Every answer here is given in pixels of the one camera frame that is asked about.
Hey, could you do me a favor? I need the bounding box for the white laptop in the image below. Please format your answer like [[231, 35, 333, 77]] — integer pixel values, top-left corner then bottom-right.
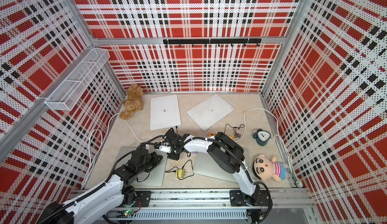
[[150, 95, 181, 130], [186, 94, 235, 131]]

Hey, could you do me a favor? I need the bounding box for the black charger cable pink adapter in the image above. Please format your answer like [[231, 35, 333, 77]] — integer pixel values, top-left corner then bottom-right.
[[223, 124, 245, 136]]

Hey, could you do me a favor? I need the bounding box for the silver laptop front right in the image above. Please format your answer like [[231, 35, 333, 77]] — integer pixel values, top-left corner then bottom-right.
[[193, 152, 237, 183]]

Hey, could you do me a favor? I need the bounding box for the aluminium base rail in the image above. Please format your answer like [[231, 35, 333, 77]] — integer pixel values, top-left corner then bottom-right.
[[72, 188, 320, 224]]

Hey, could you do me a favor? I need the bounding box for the brown teddy bear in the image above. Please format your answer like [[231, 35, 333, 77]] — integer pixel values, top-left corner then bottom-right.
[[119, 84, 143, 120]]

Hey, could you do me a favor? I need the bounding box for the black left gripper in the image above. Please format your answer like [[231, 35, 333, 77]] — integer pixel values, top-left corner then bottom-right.
[[137, 151, 163, 175]]

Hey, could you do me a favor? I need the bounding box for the white power cable right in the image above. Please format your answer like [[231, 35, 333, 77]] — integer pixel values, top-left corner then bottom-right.
[[235, 108, 303, 188]]

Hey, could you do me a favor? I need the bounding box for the silver laptop front left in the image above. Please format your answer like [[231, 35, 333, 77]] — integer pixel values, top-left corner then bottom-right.
[[116, 146, 167, 188]]

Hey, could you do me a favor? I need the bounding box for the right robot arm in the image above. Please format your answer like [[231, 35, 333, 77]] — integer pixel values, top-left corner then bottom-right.
[[159, 129, 260, 202]]

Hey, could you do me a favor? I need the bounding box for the black hook rail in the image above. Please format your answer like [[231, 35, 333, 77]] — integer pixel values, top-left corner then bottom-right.
[[163, 38, 262, 46]]

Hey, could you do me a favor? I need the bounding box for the pink pig plush toy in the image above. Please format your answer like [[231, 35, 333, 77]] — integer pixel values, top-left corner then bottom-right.
[[253, 154, 288, 183]]

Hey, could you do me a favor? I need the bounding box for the silver laptop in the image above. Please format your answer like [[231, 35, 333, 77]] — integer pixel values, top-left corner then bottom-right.
[[193, 152, 237, 183], [116, 146, 167, 188]]

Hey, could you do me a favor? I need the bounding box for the black charger cable yellow adapter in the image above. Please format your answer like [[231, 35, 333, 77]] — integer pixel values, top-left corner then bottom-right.
[[165, 159, 195, 181]]

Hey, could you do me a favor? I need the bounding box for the yellow power strip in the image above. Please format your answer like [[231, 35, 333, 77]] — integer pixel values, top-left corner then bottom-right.
[[208, 133, 234, 140]]

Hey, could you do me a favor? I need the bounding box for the white laptop right back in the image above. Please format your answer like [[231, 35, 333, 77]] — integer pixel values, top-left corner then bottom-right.
[[186, 94, 235, 131]]

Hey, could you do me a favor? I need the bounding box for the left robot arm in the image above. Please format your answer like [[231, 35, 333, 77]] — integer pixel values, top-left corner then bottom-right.
[[37, 147, 163, 224]]

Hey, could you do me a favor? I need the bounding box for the white laptop left back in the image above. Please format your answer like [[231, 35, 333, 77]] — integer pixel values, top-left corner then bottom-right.
[[150, 95, 181, 130]]

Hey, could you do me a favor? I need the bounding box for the teal alarm clock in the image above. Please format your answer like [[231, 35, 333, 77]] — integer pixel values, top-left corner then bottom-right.
[[253, 129, 271, 146]]

